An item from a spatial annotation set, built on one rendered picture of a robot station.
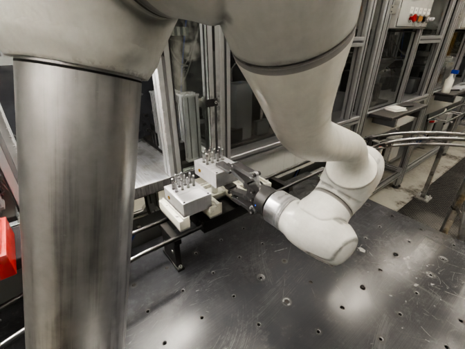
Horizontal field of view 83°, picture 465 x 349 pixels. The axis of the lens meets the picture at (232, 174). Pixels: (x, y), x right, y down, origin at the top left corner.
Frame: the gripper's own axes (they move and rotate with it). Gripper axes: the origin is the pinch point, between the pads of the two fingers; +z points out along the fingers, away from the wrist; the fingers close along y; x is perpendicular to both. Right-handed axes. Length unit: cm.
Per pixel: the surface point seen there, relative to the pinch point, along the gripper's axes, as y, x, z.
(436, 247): -28, -57, -48
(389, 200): -96, -196, 8
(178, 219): -8.4, 17.5, -1.0
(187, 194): -3.7, 12.2, 2.8
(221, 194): -10.6, -2.2, 5.0
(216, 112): 13.5, -10.4, 19.0
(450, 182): -94, -276, -16
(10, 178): 7, 50, 20
